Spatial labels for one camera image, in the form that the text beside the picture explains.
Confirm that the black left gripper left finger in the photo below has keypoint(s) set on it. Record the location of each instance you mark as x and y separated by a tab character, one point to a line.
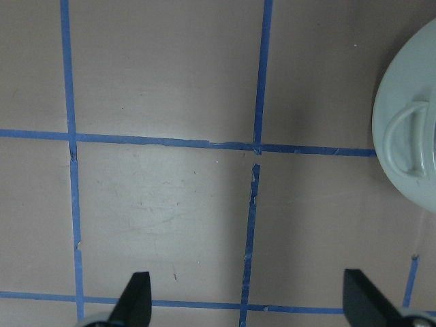
134	307

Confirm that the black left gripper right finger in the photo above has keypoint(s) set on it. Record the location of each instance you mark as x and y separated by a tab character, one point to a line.
365	305

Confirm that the pale green electric pot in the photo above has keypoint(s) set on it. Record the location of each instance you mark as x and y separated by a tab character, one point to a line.
403	119

